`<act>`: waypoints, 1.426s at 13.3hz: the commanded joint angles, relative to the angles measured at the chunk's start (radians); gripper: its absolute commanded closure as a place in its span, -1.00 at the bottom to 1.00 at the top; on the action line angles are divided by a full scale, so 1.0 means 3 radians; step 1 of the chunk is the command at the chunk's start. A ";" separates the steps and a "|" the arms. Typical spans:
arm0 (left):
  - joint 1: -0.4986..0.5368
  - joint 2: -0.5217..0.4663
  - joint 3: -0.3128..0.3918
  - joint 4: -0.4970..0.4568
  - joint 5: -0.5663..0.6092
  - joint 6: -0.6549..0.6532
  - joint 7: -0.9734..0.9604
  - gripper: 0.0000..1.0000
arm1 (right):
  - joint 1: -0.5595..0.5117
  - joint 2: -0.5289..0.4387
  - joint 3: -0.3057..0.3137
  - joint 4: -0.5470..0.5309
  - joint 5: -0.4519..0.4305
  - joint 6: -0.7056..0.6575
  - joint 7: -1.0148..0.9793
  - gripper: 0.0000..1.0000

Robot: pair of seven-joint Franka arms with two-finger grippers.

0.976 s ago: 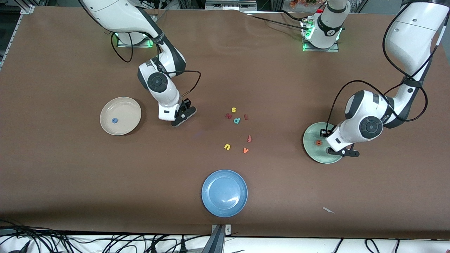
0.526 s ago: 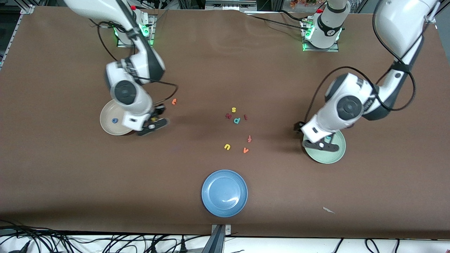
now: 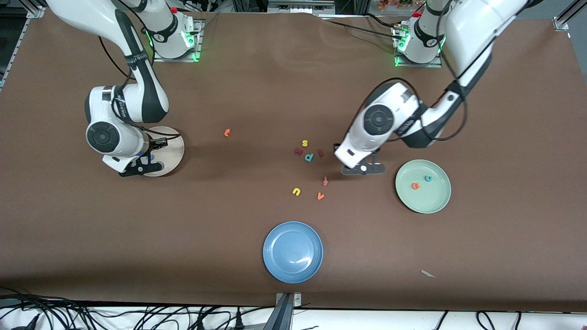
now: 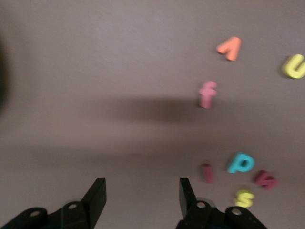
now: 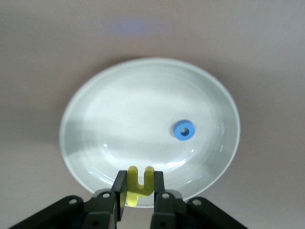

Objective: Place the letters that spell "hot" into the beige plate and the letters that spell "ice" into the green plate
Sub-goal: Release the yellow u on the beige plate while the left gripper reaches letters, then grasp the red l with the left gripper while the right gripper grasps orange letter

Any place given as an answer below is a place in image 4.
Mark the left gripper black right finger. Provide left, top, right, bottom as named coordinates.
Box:
left=175, top=177, right=266, bottom=229

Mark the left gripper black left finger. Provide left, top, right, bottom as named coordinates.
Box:
left=0, top=177, right=107, bottom=229

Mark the dark red foam letter i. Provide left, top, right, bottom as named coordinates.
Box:
left=202, top=163, right=214, bottom=184

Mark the yellow foam letter s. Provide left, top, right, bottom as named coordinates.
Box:
left=234, top=189, right=255, bottom=208

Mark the teal foam letter p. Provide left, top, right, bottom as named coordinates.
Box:
left=226, top=151, right=255, bottom=174

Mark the dark red foam letter w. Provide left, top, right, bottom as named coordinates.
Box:
left=253, top=169, right=278, bottom=191

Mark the pink-red foam letter f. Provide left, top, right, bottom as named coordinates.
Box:
left=198, top=80, right=218, bottom=110

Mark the brown table cover sheet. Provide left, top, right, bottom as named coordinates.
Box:
left=0, top=0, right=305, bottom=229

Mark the orange foam letter v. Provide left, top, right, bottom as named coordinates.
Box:
left=215, top=35, right=242, bottom=62

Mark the yellow foam letter u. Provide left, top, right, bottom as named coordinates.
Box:
left=281, top=53, right=305, bottom=79

